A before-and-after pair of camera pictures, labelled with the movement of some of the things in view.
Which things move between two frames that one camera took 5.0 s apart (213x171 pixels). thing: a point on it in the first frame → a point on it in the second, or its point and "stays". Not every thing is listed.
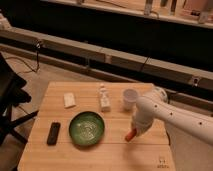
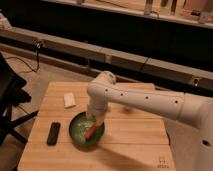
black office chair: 12,92 stays
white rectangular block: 69,99 stays
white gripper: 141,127 → 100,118
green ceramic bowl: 86,128 stays
